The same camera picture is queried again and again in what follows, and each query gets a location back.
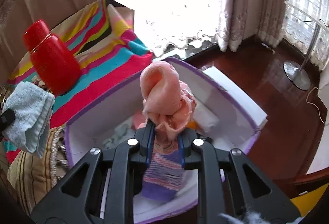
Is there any light blue towel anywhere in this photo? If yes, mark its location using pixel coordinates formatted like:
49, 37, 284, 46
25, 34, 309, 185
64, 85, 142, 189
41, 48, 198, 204
3, 82, 55, 158

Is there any purple knitted hat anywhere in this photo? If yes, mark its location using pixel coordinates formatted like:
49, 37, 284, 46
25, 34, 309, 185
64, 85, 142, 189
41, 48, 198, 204
141, 140, 185, 202

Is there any peach pink scrunched cloth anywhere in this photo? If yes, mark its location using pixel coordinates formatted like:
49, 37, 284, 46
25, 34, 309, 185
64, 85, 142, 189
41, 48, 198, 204
140, 61, 197, 144

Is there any pink fleece hat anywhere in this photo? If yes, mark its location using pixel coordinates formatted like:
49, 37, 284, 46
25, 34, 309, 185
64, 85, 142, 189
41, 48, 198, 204
132, 111, 147, 130

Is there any red thermos flask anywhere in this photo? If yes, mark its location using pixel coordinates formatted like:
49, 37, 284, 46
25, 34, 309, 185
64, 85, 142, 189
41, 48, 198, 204
23, 20, 81, 96

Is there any purple cardboard box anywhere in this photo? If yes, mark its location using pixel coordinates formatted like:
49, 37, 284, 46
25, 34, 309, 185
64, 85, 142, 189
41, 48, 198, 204
64, 56, 268, 224

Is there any colourful striped tablecloth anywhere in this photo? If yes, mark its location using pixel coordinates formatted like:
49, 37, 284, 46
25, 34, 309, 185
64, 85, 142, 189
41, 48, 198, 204
3, 0, 155, 166

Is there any floor lamp chrome base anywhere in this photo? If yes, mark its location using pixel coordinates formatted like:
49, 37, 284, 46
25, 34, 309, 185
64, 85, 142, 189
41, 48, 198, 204
283, 22, 325, 92

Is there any lace window curtain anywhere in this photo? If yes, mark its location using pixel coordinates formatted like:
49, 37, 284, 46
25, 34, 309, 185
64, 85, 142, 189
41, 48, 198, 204
215, 0, 329, 70

